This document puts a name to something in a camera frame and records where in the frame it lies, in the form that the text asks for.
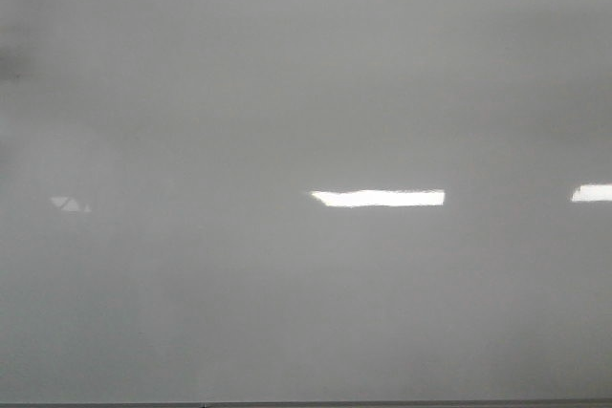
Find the white whiteboard with metal frame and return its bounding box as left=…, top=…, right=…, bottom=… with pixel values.
left=1, top=0, right=611, bottom=404

